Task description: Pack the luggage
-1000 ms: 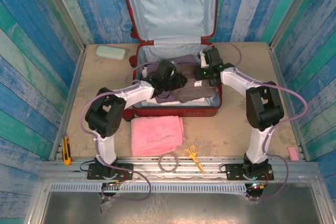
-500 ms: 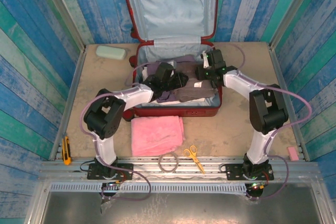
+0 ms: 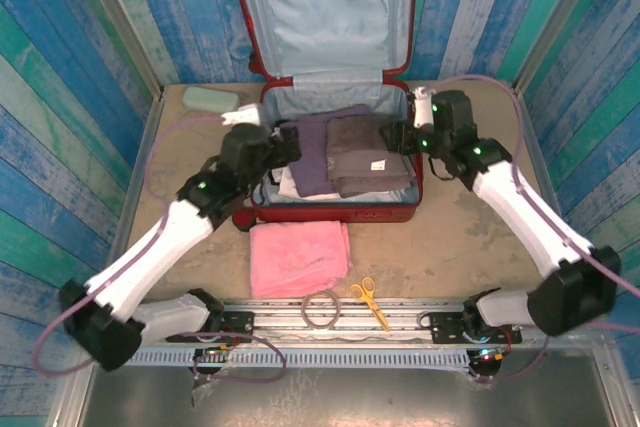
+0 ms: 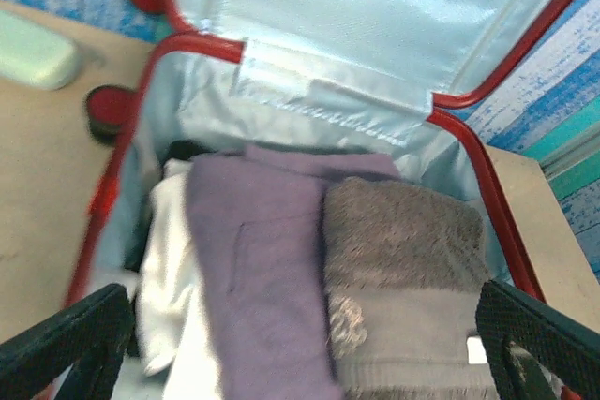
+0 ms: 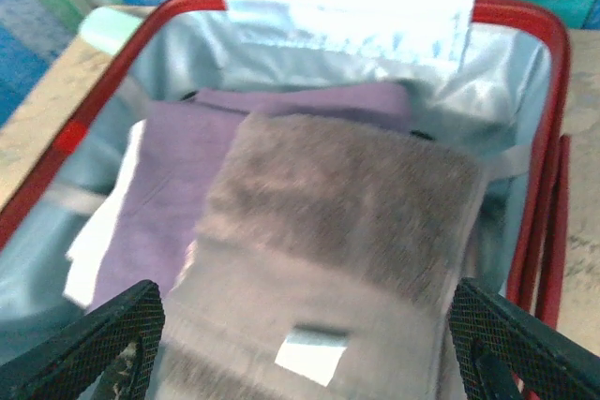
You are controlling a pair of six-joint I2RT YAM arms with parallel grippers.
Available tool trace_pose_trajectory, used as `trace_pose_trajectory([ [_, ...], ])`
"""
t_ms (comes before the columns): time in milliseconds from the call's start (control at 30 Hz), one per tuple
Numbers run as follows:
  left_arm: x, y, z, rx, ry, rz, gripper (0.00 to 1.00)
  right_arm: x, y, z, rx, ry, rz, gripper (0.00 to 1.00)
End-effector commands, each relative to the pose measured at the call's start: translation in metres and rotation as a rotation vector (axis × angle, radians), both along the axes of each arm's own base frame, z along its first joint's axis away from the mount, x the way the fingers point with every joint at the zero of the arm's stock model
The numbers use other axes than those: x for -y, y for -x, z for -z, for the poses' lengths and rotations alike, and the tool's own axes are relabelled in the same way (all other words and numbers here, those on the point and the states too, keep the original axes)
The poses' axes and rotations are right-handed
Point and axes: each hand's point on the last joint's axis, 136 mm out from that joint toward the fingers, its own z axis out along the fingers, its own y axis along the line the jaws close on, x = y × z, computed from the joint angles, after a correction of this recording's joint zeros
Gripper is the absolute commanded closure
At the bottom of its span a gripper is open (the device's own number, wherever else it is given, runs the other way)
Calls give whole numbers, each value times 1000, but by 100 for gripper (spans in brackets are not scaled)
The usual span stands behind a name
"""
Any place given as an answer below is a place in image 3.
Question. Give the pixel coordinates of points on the purple towel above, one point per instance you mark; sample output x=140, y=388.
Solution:
x=310, y=157

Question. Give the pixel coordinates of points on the white printed t-shirt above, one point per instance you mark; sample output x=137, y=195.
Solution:
x=287, y=187

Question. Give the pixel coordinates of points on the grey towel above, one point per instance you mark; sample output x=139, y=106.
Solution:
x=360, y=147

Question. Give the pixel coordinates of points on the pink towel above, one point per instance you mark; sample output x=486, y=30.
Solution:
x=295, y=257

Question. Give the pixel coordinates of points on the red hard-shell suitcase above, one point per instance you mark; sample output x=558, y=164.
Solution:
x=330, y=22

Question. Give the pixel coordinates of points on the mint green sponge block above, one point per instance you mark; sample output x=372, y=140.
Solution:
x=210, y=99

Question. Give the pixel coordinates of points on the clear tape roll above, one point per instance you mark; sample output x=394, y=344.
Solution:
x=306, y=314

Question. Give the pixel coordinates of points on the steel sheet panel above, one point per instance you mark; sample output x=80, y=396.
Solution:
x=350, y=397

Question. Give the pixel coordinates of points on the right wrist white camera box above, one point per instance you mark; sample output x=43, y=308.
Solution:
x=422, y=109

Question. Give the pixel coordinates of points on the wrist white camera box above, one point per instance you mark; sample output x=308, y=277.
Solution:
x=422, y=109
x=242, y=116

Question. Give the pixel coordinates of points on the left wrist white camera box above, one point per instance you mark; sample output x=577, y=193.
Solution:
x=242, y=116

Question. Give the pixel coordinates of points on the aluminium table side rail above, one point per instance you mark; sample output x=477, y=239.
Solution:
x=140, y=172
x=545, y=157

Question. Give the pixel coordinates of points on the aluminium frame post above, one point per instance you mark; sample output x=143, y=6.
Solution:
x=120, y=22
x=555, y=22

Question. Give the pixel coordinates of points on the aluminium mounting rail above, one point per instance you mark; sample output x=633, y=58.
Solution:
x=400, y=309

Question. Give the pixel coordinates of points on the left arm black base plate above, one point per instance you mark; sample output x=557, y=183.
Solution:
x=240, y=322

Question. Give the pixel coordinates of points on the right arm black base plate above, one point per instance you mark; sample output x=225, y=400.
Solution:
x=442, y=329

